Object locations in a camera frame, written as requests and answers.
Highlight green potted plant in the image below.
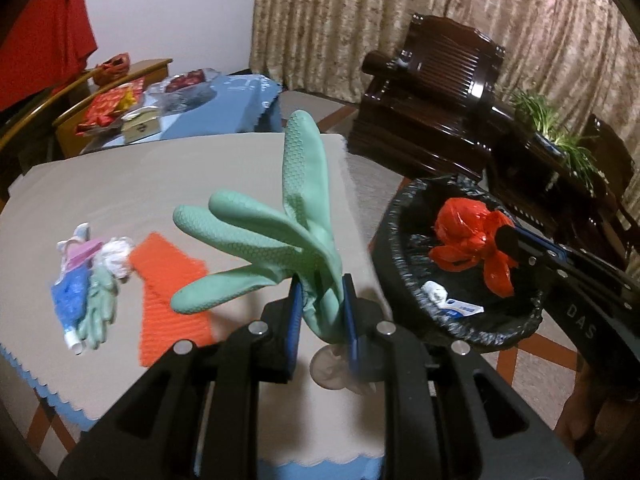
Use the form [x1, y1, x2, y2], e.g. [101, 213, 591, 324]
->
[510, 87, 601, 196]

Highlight white crumpled wrapper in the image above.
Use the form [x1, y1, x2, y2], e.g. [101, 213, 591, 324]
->
[420, 280, 486, 322]

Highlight dark wooden armchair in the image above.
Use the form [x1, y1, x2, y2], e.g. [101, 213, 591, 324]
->
[347, 12, 506, 181]

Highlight person's right hand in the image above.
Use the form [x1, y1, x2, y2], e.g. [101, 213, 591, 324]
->
[554, 350, 640, 458]

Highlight small beige box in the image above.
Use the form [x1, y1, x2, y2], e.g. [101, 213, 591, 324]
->
[120, 109, 162, 145]

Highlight beige patterned curtain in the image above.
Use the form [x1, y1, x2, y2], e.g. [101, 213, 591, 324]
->
[248, 0, 640, 181]

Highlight clear plastic cup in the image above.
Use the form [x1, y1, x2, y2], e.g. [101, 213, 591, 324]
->
[309, 342, 381, 395]

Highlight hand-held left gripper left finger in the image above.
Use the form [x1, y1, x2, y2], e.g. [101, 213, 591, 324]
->
[57, 280, 306, 480]

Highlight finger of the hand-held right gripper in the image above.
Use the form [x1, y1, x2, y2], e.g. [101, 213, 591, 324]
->
[492, 225, 636, 311]
[515, 227, 640, 286]

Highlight large green rubber glove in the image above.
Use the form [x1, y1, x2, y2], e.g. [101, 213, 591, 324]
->
[171, 110, 346, 348]

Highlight clear bag with red contents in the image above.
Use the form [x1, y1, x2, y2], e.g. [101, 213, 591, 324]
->
[145, 67, 221, 113]

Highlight orange mesh cloth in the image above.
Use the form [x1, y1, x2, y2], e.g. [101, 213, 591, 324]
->
[128, 231, 216, 367]

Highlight dark wooden side table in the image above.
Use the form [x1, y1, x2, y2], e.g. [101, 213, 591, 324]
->
[480, 100, 631, 271]

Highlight beige table mat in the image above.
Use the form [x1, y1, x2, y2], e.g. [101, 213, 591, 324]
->
[0, 132, 386, 466]

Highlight red basket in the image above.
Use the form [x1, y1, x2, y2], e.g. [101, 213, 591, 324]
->
[92, 52, 132, 86]

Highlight small green glove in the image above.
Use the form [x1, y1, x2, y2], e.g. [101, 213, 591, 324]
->
[77, 266, 121, 351]

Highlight red gift packets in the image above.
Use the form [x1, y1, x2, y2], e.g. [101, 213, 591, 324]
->
[75, 80, 146, 133]

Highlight trash bin with black bag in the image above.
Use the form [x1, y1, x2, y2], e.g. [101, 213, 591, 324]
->
[367, 175, 548, 356]

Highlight blue scalloped tablecloth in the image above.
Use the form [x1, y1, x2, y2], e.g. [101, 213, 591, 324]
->
[82, 74, 283, 153]
[0, 345, 386, 480]

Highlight pink and white packet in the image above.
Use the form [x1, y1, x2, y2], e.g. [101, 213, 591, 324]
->
[56, 222, 103, 273]

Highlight red hanging cloth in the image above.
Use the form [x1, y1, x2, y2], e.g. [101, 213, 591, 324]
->
[0, 0, 99, 111]

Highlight dark wooden chair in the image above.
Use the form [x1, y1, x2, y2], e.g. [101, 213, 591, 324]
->
[580, 112, 640, 271]

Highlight curved light wooden chair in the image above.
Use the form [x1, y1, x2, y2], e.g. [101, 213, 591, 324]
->
[0, 67, 96, 196]

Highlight white tissue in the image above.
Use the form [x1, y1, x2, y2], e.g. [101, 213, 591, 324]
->
[94, 237, 137, 281]

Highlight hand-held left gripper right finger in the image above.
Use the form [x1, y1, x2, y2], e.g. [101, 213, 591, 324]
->
[341, 274, 586, 480]

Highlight red plastic bag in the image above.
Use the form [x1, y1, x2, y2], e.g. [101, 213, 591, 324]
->
[429, 198, 518, 298]

